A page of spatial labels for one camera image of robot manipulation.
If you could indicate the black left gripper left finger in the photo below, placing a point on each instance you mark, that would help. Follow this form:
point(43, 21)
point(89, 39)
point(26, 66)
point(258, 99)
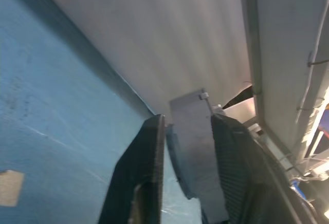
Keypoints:
point(138, 172)

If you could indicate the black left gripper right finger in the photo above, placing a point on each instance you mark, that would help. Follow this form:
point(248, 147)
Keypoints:
point(244, 172)

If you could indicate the grey round motor housing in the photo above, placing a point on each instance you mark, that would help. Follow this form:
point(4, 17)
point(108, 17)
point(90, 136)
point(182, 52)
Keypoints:
point(192, 136)

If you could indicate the beige tape patch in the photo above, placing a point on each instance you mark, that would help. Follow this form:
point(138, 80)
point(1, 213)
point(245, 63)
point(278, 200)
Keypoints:
point(11, 188)

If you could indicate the grey metal frame post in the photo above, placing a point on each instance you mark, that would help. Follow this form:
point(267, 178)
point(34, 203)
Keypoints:
point(253, 41)

